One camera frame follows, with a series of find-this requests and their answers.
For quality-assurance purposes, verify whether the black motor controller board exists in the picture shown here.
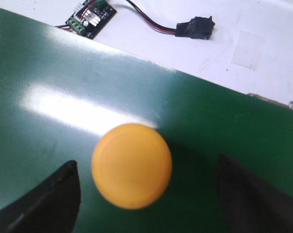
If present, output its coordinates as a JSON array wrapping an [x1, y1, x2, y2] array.
[[63, 0, 117, 39]]

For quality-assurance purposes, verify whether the red black switch cable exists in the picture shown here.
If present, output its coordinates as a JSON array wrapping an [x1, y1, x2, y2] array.
[[124, 0, 178, 35]]

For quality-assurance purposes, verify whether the yellow mushroom push button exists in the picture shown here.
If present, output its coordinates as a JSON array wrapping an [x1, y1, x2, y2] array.
[[91, 123, 172, 210]]

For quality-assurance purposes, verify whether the green conveyor belt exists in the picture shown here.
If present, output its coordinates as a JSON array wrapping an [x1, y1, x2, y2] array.
[[0, 9, 293, 233]]

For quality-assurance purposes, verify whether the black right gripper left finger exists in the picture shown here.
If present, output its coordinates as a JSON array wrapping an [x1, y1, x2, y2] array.
[[0, 160, 81, 233]]

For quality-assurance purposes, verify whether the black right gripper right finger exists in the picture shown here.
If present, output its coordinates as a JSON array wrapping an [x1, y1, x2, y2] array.
[[216, 154, 293, 233]]

